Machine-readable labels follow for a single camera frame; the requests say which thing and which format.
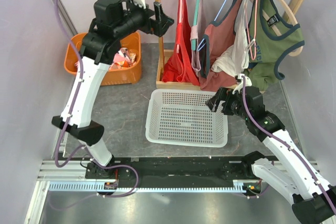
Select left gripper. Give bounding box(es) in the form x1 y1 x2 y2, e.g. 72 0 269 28
114 0 175 40

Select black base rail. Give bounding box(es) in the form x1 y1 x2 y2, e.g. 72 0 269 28
85 156 259 187

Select red tank top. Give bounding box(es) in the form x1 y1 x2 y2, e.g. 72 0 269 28
162 0 199 86

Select orange plastic bin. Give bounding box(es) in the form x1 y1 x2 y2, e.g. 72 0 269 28
64 32 142 86

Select aluminium wall profile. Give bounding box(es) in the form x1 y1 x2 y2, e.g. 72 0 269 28
35 0 78 37

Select beige wooden hanger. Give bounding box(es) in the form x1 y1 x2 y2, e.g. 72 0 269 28
263 0 303 57

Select blue wire hanger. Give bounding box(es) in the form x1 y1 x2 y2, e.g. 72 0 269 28
197 0 227 51

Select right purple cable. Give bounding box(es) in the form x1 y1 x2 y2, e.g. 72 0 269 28
232 76 336 216

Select white plastic basket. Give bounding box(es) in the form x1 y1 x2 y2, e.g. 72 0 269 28
145 89 228 148

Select slotted cable duct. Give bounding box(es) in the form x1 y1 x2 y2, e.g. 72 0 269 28
49 180 261 193

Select white tank top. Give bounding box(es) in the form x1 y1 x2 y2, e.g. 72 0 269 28
211 0 249 77

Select teal plastic hanger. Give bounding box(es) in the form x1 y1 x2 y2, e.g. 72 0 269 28
190 0 201 51

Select pink wire hanger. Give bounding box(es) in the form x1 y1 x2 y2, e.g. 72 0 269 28
247 0 258 60

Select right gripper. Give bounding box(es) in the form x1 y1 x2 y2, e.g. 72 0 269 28
205 86 250 120

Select green tank top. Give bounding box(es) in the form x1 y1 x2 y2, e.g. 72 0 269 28
244 0 305 92

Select patterned clothes in bin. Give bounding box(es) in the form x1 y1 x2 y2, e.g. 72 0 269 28
75 47 139 71

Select wooden clothes rack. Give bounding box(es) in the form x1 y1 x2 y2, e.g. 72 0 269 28
152 0 321 94

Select dusty rose tank top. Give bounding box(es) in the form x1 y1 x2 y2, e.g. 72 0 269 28
199 0 243 92

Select mauve tank top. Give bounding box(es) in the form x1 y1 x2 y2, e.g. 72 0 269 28
191 0 203 76

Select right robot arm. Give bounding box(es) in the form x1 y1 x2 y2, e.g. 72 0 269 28
205 87 335 223

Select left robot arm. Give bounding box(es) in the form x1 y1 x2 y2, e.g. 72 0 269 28
51 0 174 178

